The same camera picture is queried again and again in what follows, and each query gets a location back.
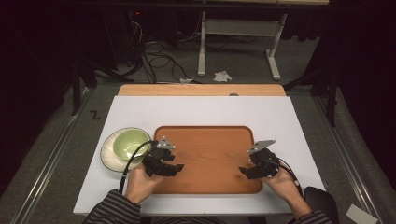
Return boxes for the black stand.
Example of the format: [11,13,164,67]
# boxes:
[282,65,341,128]
[70,58,135,117]

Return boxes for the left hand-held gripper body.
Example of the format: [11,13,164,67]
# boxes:
[142,135,177,178]

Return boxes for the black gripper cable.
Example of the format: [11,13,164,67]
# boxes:
[118,139,157,196]
[269,157,304,196]

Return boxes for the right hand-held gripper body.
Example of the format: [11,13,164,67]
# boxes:
[247,139,281,179]

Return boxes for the wooden tray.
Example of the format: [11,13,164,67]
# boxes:
[151,124,264,196]

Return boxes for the large crumpled white paper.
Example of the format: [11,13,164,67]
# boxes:
[212,70,233,84]

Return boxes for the flat white paper sheet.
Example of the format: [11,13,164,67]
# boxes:
[345,203,379,224]

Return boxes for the black floor cables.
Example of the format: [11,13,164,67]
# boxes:
[125,18,202,85]

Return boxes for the white board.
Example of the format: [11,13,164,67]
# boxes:
[72,94,327,217]

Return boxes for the person's striped clothing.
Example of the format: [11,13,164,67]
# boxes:
[154,216,227,224]

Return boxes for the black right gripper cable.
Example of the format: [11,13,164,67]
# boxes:
[269,157,304,196]

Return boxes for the white ribbed plate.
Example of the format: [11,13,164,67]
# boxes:
[99,126,154,174]

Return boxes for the black chair seat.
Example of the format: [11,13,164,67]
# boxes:
[303,185,341,224]

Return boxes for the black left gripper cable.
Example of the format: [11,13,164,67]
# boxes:
[118,139,157,196]

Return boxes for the metal floor rail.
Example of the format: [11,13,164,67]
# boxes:
[10,88,95,224]
[313,95,385,224]

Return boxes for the white metal desk frame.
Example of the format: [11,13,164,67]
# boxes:
[197,10,290,81]

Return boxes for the person's right hand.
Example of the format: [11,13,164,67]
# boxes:
[262,168,303,204]

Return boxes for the green bowl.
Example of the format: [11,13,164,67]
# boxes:
[112,128,153,161]

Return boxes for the wooden table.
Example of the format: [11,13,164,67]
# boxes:
[118,83,287,97]

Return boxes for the person's left hand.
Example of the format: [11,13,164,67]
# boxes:
[125,163,166,205]

